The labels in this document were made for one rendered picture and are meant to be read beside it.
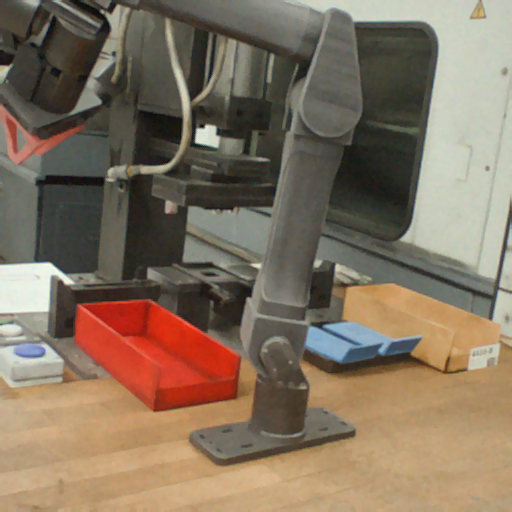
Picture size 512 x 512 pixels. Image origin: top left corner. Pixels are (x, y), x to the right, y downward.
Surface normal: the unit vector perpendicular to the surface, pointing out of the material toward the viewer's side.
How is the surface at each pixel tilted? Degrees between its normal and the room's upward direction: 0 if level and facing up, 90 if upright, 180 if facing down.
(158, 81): 90
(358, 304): 90
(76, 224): 90
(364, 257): 90
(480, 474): 0
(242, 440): 0
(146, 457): 0
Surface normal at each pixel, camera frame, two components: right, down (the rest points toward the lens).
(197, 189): 0.58, 0.25
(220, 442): 0.12, -0.97
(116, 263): -0.80, 0.03
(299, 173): 0.05, 0.36
